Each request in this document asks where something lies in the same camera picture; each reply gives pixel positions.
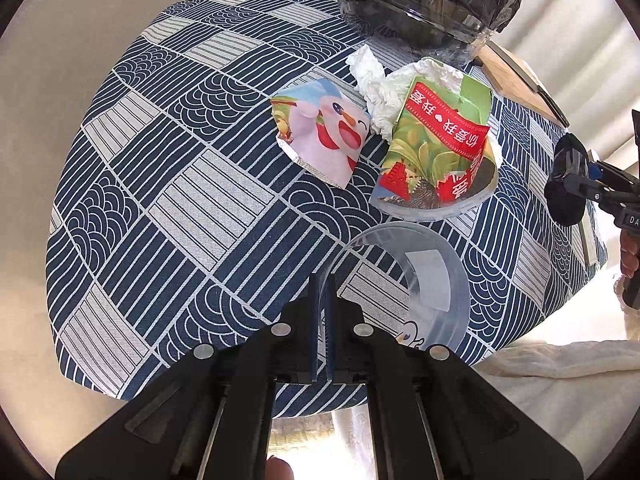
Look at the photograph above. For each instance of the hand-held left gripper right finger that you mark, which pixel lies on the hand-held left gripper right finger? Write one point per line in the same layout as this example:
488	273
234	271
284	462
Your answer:
330	350

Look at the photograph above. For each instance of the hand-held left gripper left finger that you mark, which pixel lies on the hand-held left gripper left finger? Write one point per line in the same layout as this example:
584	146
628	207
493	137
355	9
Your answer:
314	330

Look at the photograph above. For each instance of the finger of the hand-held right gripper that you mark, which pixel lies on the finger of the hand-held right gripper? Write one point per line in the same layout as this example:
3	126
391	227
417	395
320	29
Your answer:
607	172
600	194

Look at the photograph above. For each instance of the clear plastic lid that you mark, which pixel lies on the clear plastic lid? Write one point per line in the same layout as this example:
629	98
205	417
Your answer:
440	280

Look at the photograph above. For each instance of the green red noodle wrapper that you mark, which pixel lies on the green red noodle wrapper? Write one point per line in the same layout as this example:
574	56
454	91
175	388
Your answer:
430	155

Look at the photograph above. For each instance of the cartoon printed foil wrapper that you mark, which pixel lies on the cartoon printed foil wrapper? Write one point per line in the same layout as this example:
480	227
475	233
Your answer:
325	130

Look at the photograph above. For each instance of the clear plastic trash bin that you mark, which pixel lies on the clear plastic trash bin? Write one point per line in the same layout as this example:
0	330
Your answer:
450	35

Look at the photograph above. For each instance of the white tissue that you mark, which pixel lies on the white tissue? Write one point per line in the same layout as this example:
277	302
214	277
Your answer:
380	95

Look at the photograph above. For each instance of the person's right hand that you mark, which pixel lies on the person's right hand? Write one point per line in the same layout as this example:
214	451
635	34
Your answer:
631	255

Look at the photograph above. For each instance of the person's left hand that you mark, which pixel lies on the person's left hand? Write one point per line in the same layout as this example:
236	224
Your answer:
279	470

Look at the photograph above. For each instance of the wooden cutting board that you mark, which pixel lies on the wooden cutting board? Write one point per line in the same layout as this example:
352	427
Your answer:
510	87

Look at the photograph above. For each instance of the cleaver knife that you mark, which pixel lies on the cleaver knife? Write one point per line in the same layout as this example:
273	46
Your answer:
520	72

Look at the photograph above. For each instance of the white cloth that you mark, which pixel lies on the white cloth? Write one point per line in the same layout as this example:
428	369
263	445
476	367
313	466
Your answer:
560	375

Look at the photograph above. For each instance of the blue patterned tablecloth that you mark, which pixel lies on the blue patterned tablecloth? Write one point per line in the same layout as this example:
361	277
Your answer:
150	210

